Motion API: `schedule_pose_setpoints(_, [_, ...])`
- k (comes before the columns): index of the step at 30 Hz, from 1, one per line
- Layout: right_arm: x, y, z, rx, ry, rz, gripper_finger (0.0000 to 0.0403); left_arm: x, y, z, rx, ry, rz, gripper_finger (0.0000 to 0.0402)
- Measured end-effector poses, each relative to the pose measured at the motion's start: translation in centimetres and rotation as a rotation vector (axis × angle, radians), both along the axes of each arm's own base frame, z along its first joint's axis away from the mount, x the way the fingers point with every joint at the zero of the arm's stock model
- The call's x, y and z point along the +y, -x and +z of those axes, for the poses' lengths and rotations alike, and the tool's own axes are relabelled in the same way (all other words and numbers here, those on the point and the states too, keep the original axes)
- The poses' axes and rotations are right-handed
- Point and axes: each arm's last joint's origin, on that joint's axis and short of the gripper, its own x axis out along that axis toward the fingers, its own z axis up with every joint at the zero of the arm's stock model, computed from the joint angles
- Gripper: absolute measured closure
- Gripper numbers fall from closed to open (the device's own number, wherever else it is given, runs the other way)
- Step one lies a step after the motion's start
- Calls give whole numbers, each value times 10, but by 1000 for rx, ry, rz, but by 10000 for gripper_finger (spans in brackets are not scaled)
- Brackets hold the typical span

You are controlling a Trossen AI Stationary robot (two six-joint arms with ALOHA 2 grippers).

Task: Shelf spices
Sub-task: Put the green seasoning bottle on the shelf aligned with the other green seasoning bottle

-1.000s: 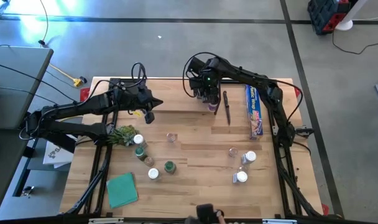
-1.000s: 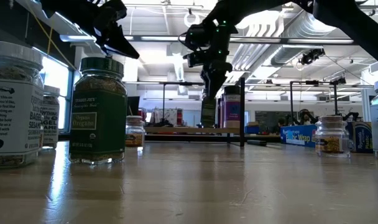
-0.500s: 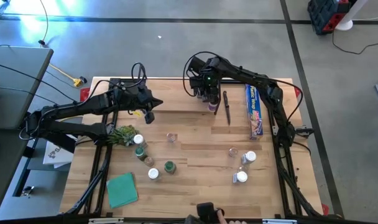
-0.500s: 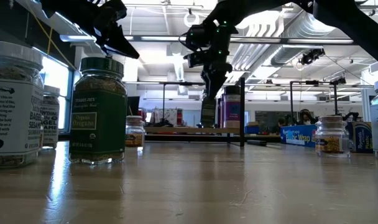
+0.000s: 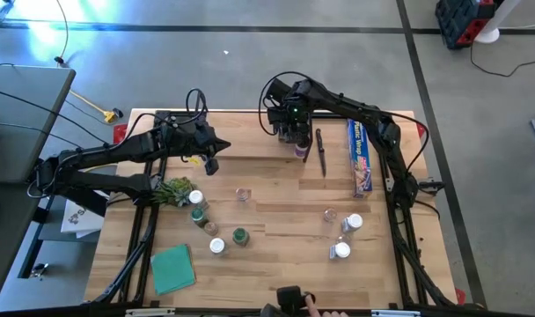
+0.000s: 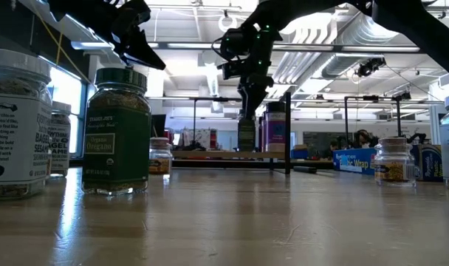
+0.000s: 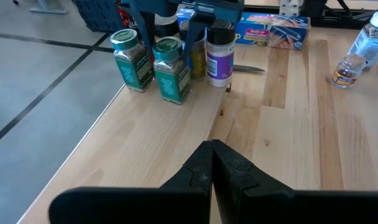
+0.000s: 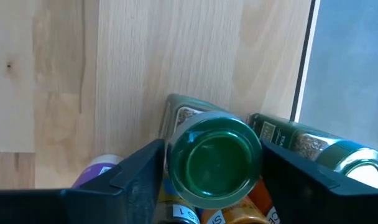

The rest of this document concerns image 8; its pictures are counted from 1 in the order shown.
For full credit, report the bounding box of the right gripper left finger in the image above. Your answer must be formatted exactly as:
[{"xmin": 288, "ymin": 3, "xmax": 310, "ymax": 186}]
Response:
[{"xmin": 0, "ymin": 139, "xmax": 165, "ymax": 224}]

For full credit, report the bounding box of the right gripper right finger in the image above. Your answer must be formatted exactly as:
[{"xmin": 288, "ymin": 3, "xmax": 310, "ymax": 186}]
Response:
[{"xmin": 260, "ymin": 139, "xmax": 378, "ymax": 224}]

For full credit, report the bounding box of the green-lid oregano spice jar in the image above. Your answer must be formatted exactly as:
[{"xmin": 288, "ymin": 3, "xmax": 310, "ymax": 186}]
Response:
[
  {"xmin": 159, "ymin": 93, "xmax": 264, "ymax": 210},
  {"xmin": 246, "ymin": 112, "xmax": 378, "ymax": 190}
]

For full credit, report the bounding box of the purple label black-lid spice jar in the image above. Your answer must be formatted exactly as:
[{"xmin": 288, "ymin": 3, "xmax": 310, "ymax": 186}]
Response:
[{"xmin": 71, "ymin": 154, "xmax": 125, "ymax": 190}]

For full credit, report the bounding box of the black aluminium table frame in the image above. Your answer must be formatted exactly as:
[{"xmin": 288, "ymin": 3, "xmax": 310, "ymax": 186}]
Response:
[{"xmin": 290, "ymin": 0, "xmax": 316, "ymax": 123}]

